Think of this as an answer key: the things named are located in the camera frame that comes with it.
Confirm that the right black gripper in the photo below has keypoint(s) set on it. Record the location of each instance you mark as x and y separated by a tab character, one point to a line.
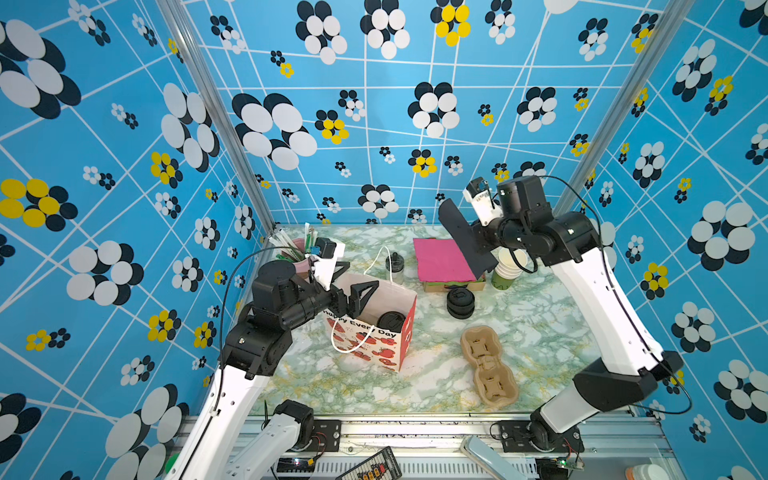
480	229

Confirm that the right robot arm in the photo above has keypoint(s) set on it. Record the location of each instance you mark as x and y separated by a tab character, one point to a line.
631	361

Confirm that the orange capped white container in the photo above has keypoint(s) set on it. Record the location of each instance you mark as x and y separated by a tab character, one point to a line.
646	472

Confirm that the black plastic cup lid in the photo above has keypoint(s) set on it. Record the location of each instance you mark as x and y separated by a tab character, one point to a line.
392	321

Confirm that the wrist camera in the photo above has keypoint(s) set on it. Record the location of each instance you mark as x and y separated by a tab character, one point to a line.
325	254
479	195

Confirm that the grey white handheld device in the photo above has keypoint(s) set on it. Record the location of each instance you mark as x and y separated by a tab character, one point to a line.
489	460

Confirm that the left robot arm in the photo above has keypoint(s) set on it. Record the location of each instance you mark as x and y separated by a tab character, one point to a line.
248	361

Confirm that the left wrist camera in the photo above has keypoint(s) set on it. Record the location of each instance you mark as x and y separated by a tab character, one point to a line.
325	254

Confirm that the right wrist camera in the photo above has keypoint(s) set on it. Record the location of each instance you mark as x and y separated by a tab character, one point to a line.
479	195

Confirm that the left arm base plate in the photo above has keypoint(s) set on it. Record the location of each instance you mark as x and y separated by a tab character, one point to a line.
319	435

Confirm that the bundle of wrapped straws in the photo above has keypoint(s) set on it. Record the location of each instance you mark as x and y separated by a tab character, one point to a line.
293	249

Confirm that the red white paper gift bag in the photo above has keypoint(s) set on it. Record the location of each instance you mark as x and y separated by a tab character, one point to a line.
361	337

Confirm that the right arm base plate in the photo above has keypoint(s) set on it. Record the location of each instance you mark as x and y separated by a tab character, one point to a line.
515	437

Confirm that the black top napkin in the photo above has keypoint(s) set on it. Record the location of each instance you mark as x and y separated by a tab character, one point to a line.
465	240

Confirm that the stack of coloured napkins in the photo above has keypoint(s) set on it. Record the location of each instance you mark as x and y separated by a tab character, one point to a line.
441	261

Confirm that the glass sugar shaker black lid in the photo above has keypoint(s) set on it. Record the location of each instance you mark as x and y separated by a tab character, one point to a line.
395	264

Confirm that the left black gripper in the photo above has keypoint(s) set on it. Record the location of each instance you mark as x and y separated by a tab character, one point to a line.
356	304

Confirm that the pink straw holder cup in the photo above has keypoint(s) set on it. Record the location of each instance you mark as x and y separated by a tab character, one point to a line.
303	267

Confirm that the stack of paper cups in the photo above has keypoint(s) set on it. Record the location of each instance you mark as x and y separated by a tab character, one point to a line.
509	267

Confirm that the brown cardboard cup carrier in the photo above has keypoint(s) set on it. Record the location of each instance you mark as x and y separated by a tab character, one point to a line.
494	380

